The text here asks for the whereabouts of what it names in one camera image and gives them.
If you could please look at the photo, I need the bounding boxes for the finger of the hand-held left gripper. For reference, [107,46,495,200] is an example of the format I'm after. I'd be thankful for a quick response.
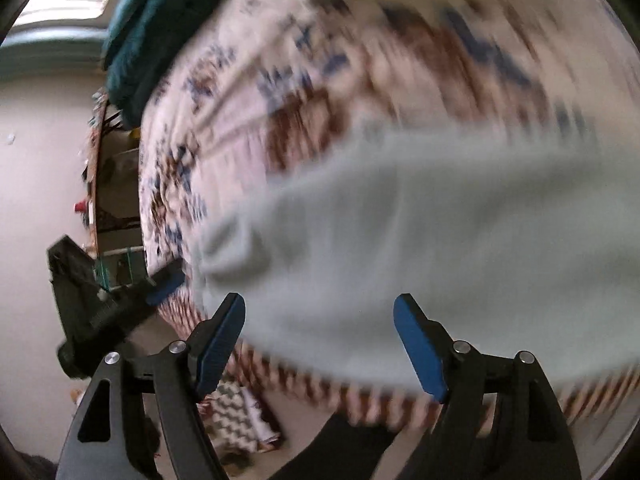
[144,260,186,307]

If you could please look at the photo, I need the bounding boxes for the light blue pants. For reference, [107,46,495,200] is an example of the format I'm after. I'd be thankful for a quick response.
[192,127,640,397]

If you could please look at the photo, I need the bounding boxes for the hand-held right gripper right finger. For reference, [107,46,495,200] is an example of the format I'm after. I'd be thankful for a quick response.
[393,293,583,480]

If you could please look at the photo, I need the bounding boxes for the chevron patterned cloth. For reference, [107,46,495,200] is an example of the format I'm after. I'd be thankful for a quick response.
[199,377,282,455]

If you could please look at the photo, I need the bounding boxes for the floral printed blanket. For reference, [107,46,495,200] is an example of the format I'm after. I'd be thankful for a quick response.
[137,0,640,433]

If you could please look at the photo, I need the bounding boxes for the wooden shelf unit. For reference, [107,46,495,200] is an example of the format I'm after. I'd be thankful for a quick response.
[81,87,148,292]

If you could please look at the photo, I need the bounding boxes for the dark teal folded cloth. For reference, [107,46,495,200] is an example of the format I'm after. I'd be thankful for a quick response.
[101,0,236,129]

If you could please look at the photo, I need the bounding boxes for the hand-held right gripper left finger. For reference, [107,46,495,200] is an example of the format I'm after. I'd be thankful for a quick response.
[56,292,247,480]

